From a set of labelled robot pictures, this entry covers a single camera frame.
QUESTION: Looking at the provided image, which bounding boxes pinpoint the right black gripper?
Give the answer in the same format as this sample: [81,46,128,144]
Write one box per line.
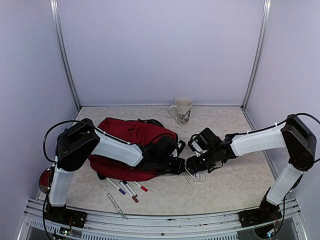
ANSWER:
[185,148,218,175]

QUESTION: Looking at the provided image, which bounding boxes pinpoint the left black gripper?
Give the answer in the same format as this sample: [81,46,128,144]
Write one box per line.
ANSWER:
[156,156,186,175]

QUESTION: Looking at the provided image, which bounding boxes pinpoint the white charger with cable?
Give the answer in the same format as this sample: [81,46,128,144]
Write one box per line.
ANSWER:
[166,172,208,189]

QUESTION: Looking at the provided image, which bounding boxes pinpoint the red backpack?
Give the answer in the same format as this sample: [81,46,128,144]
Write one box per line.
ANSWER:
[86,117,179,182]

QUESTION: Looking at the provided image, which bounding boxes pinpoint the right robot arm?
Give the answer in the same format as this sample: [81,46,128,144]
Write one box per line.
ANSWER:
[185,113,319,222]

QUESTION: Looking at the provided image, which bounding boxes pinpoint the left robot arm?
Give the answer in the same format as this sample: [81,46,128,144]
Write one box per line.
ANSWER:
[48,117,186,223]

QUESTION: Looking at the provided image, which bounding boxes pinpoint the red cap marker long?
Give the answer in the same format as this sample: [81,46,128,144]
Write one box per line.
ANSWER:
[133,181,149,192]

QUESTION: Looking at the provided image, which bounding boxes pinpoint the red cap marker short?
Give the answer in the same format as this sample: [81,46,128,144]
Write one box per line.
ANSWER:
[119,181,139,203]

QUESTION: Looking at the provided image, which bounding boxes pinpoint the white patterned ceramic mug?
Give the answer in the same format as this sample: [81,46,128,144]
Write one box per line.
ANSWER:
[167,97,193,126]

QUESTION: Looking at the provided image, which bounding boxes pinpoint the blue cap white marker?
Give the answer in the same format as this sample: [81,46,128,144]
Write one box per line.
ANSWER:
[106,177,126,195]

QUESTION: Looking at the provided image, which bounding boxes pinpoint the dark blue cap marker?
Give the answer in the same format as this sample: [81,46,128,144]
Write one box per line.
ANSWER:
[123,181,138,197]

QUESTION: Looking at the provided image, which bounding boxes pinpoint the clear silver pen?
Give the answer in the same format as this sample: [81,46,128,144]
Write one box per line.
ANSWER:
[107,193,128,220]

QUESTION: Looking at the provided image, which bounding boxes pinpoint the red floral lacquer dish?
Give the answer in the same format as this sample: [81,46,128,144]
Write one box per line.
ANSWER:
[38,166,55,194]

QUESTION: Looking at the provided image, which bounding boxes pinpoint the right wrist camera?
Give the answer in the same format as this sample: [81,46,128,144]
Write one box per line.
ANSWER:
[188,134,206,157]

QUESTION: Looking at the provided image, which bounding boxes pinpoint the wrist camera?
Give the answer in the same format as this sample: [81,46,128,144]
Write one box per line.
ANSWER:
[172,140,186,157]
[188,134,206,157]

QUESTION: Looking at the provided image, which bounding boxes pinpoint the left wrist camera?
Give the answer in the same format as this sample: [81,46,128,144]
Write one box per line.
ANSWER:
[172,140,186,157]

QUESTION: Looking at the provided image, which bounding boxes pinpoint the front aluminium rail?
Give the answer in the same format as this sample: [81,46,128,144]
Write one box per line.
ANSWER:
[14,198,311,240]

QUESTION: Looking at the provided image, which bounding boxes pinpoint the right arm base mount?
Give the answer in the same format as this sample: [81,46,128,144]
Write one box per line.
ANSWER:
[238,208,282,228]

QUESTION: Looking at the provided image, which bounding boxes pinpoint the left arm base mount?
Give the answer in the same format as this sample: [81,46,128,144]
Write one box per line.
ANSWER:
[44,207,87,228]

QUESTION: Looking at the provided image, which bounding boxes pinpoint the right aluminium frame post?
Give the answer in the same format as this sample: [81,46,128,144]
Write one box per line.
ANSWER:
[241,0,272,112]

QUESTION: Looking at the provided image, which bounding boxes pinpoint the aluminium frame post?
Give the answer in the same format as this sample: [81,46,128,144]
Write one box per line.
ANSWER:
[50,0,82,112]
[241,0,272,112]

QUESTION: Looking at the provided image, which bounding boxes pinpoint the left aluminium frame post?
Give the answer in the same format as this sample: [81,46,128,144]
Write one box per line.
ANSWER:
[50,0,82,112]

